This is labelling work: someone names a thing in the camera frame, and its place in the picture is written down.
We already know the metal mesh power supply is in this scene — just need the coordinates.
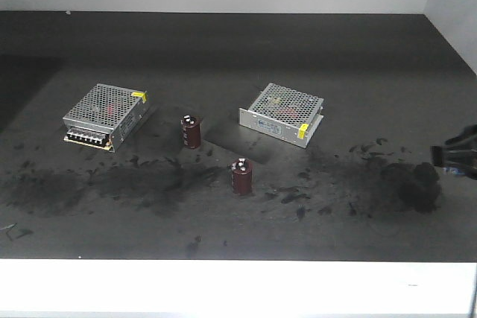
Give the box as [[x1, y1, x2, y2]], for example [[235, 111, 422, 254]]
[[238, 83, 324, 148], [63, 83, 150, 153]]

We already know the left metal mesh power supply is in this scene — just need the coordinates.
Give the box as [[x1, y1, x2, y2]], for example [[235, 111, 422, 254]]
[[63, 83, 150, 153]]

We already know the right metal mesh power supply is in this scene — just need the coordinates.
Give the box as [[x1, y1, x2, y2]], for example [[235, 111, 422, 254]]
[[238, 83, 324, 148]]

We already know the left dark red capacitor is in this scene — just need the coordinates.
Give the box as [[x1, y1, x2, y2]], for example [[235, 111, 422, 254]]
[[181, 115, 201, 149]]

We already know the dark red capacitor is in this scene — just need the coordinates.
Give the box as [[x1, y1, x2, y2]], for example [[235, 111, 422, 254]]
[[231, 158, 253, 195], [181, 115, 201, 149]]

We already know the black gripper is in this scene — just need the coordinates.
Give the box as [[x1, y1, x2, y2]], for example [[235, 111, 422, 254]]
[[430, 124, 476, 179]]

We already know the right dark red capacitor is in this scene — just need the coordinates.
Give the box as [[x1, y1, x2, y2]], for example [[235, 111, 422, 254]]
[[231, 158, 253, 195]]

